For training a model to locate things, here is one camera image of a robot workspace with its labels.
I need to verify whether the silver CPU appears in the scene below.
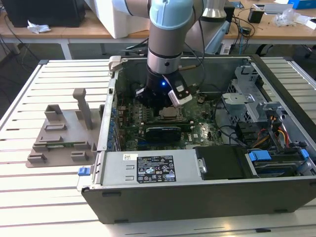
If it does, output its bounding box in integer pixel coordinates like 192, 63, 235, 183
161, 107, 183, 119

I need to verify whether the CPU socket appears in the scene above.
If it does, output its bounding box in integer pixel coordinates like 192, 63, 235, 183
157, 105, 189, 121

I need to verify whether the metal socket cover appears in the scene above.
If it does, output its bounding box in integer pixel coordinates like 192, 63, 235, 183
158, 105, 187, 120

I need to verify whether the black graphics card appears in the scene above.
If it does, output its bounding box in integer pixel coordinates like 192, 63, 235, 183
145, 125, 184, 142

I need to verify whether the green motherboard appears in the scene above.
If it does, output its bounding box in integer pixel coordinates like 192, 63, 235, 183
116, 91, 223, 151

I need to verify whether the white box machine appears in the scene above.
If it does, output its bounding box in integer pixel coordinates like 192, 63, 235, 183
95, 0, 152, 39

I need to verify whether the silver power supply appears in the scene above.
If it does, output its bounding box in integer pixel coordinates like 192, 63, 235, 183
100, 150, 207, 186

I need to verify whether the silver drive cage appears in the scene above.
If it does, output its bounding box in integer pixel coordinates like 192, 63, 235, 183
221, 65, 292, 149

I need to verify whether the grey parts rack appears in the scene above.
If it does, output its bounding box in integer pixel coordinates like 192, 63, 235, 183
26, 88, 101, 168

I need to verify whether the black plastic shroud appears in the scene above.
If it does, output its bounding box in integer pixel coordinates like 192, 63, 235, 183
194, 145, 253, 180

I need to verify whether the black power connector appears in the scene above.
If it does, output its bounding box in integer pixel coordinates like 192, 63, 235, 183
235, 121, 255, 143

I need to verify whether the light wood desk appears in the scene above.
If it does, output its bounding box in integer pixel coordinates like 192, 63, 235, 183
0, 9, 151, 60
223, 0, 316, 46

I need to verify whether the green RAM stick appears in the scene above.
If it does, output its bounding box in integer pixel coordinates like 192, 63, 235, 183
46, 142, 75, 149

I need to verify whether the open PC case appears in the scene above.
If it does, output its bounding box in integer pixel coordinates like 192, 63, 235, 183
76, 54, 316, 225

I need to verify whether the hard disk in blue carrier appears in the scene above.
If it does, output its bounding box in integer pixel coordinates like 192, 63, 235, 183
245, 142, 311, 178

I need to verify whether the small black cube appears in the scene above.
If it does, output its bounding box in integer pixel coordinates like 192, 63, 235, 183
247, 7, 265, 24

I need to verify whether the crumpled white paper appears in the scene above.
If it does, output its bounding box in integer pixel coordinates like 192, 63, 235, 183
26, 20, 52, 35

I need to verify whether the black computer tower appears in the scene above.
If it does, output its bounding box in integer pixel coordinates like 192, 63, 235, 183
2, 0, 86, 28

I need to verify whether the flat white tray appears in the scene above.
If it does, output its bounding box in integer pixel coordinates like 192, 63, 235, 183
251, 2, 295, 16

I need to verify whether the clear plastic bag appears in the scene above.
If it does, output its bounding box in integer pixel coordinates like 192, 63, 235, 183
273, 8, 309, 27

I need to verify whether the blue cardboard box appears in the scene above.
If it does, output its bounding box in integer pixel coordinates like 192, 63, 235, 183
287, 0, 316, 10

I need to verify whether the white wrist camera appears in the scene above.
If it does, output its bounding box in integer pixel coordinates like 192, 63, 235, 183
167, 78, 194, 107

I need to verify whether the coloured power wire bundle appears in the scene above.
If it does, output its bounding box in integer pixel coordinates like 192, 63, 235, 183
256, 115, 290, 147

